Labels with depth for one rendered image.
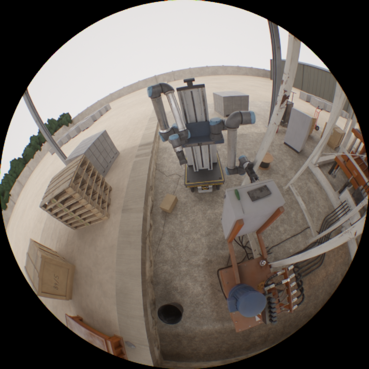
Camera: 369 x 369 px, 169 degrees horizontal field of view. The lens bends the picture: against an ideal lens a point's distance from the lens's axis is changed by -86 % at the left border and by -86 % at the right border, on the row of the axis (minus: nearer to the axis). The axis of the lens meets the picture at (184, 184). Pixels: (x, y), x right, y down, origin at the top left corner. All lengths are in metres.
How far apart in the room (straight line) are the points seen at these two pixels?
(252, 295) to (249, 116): 1.30
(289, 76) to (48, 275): 3.55
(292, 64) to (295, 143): 3.30
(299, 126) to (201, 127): 2.87
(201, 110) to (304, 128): 2.88
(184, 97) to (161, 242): 2.13
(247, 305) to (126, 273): 1.56
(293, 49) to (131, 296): 2.74
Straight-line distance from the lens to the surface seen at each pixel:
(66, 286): 2.99
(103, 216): 2.41
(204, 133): 1.79
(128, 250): 2.00
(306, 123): 3.79
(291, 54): 0.95
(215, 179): 2.14
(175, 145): 1.18
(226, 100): 5.10
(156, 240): 2.19
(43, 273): 2.72
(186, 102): 1.71
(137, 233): 2.01
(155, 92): 1.33
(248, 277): 1.42
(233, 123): 1.04
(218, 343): 2.39
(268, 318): 1.31
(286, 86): 0.95
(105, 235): 2.39
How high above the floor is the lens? 1.97
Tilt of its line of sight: 50 degrees down
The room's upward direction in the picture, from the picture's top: 17 degrees counter-clockwise
